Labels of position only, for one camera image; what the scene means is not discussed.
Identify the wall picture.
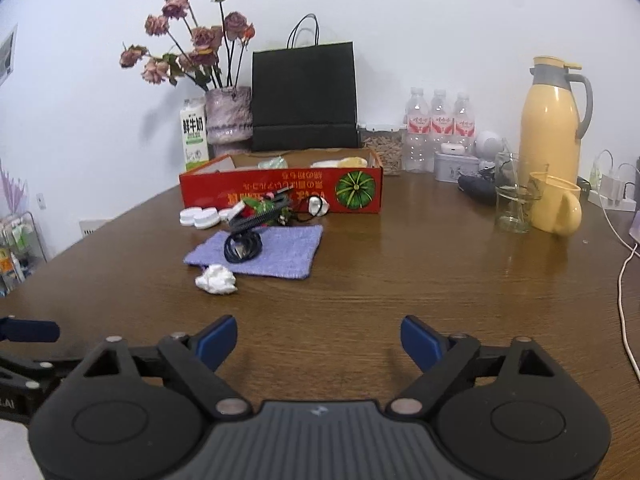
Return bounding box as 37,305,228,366
0,25,18,88

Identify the dark blue pouch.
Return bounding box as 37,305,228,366
457,174,498,205

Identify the yellow mug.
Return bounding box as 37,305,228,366
529,171,583,235

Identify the purple knitted cloth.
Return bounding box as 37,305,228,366
183,225,324,279

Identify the black cable coil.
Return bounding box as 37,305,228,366
223,230,264,264

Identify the white power strip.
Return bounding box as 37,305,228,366
587,160,640,212

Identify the dried flower bouquet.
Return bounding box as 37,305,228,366
119,0,256,93

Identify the white round camera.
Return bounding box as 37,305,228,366
474,130,505,171

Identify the white green milk carton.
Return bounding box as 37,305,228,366
179,98,210,173

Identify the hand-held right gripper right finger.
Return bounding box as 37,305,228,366
389,315,566,417

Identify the white tin box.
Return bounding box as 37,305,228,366
433,151,482,183

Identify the white tissue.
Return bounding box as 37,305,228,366
195,264,237,294

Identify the black paper bag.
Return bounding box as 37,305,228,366
251,13,360,152

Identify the purple vase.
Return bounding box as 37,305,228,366
205,86,253,157

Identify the white charger with black cable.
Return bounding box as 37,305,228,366
294,195,329,222

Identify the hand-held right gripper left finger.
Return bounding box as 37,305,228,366
75,315,252,418

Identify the white cable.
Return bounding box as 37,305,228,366
595,149,640,381

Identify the clear water bottle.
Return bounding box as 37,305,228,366
452,92,476,153
430,89,455,147
402,87,432,173

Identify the braided cable with pink band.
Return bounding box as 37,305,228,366
229,191,295,232

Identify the red cardboard box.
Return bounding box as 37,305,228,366
179,147,384,215

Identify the white and yellow plush toy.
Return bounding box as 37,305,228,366
311,156,370,169

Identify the red rose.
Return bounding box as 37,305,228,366
242,196,281,216

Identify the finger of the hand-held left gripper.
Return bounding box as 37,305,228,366
0,351,81,393
0,316,61,343

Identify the yellow thermos jug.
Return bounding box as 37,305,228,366
517,56,594,188

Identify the wire rack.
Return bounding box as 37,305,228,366
0,212,48,296

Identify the clear jar of pellets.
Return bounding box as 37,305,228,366
359,123,407,176

